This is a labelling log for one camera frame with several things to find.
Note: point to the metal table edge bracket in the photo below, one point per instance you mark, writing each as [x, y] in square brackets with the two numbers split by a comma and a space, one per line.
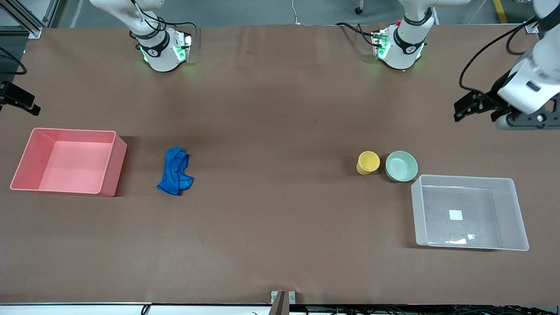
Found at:
[282, 299]

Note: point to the clear plastic container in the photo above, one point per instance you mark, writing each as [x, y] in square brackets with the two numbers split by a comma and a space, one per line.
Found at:
[503, 214]

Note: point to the aluminium frame profile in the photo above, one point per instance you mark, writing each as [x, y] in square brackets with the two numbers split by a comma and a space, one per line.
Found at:
[26, 22]

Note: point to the pink plastic box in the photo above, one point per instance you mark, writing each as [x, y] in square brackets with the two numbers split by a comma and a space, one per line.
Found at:
[70, 166]

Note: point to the yellow plastic cup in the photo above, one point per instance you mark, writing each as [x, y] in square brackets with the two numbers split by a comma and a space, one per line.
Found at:
[368, 162]

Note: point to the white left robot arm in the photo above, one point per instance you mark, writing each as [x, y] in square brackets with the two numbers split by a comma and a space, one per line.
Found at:
[404, 48]

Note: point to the white square label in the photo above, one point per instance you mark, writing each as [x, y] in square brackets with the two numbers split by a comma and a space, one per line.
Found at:
[456, 215]

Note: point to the blue microfiber cloth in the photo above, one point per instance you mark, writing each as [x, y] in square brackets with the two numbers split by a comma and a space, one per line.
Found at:
[176, 171]

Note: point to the table cover sheet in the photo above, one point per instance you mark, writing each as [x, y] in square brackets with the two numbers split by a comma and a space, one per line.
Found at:
[280, 175]

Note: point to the mint green bowl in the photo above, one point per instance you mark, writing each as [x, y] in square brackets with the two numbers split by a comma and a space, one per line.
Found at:
[401, 167]

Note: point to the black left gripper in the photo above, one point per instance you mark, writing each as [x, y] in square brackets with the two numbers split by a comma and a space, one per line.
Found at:
[493, 97]

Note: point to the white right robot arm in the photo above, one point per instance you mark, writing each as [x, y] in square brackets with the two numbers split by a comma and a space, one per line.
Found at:
[162, 57]

